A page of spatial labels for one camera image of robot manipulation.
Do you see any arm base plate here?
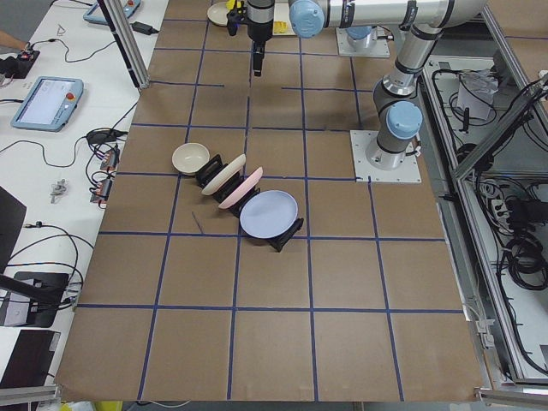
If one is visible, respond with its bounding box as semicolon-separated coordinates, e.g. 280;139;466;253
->
350;130;421;184
336;27;390;58

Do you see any aluminium frame post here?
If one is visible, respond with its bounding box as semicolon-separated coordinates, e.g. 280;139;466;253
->
98;0;150;90

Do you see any cream plate in rack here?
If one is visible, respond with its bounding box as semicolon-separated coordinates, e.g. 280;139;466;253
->
201;154;247;195

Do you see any near blue teach pendant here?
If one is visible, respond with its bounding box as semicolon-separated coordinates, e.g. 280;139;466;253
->
10;76;84;132

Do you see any far blue teach pendant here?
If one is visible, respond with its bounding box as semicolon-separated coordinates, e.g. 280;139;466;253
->
83;0;144;25

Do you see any white plate with lemon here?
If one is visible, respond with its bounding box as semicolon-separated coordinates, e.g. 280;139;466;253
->
206;2;229;27

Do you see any black power adapter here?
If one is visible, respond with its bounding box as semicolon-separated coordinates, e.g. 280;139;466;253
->
131;21;158;35

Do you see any black laptop stand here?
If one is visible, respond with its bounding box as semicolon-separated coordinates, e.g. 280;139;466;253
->
1;189;69;328

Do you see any black dish rack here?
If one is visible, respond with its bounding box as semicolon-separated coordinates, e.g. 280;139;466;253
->
195;155;304;252

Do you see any pink plate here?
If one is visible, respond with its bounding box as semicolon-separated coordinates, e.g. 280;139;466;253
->
218;166;263;210

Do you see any blue plate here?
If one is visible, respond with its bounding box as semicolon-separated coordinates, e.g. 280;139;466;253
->
240;190;298;239

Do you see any blue teach pendant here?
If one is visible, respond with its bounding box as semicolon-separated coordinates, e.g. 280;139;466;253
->
10;76;84;132
83;0;144;25

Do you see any cream bowl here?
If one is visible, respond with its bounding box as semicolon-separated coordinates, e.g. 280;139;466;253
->
171;142;210;176

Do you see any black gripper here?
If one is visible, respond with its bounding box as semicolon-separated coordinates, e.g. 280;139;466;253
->
247;0;274;76

